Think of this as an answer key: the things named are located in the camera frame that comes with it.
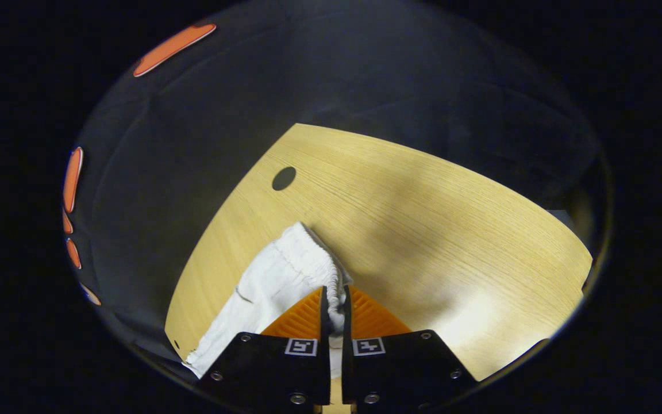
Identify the white jeans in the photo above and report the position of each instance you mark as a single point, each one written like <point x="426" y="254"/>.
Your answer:
<point x="268" y="287"/>

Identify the black backdrop cloth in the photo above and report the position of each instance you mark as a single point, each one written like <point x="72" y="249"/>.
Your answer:
<point x="193" y="115"/>

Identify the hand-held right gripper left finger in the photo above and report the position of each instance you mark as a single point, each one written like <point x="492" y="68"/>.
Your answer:
<point x="273" y="374"/>

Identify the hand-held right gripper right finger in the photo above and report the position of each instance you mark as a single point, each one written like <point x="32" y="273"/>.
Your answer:
<point x="400" y="368"/>

